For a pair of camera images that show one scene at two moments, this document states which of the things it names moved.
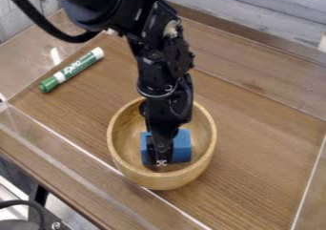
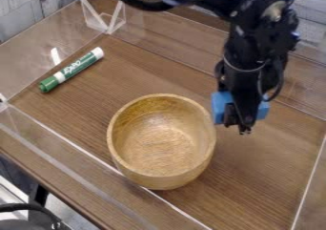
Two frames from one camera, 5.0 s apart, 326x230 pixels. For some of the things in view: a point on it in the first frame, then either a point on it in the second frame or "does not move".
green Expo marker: [95, 54] does not move
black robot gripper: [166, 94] → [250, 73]
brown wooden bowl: [124, 127] does not move
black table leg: [40, 195] does not move
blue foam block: [181, 149] → [222, 97]
